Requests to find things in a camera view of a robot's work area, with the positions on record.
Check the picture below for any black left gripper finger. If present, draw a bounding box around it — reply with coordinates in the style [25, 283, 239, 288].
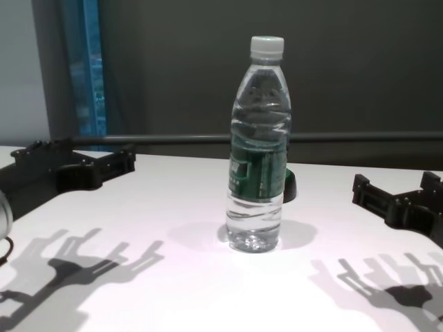
[10, 137, 76, 171]
[92, 142, 137, 185]

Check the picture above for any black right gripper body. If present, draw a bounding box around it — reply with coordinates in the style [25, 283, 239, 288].
[390, 189, 443, 250]

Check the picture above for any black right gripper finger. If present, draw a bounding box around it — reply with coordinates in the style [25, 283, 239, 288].
[419, 170, 443, 197]
[352, 174, 397, 226]

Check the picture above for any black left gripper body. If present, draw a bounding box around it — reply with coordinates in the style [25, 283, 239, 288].
[0, 151, 104, 221]

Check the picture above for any clear water bottle green label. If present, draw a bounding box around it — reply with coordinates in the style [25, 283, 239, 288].
[224, 35, 293, 254]

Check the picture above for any blue vertical window strip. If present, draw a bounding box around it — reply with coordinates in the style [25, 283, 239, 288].
[67, 0, 109, 153]

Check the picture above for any green YES button black base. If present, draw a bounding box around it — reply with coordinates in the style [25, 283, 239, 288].
[282, 168, 298, 203]

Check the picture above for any grey horizontal rail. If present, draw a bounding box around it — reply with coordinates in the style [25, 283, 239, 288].
[71, 132, 443, 149]

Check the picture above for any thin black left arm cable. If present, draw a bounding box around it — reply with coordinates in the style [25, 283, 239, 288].
[0, 236, 15, 266]

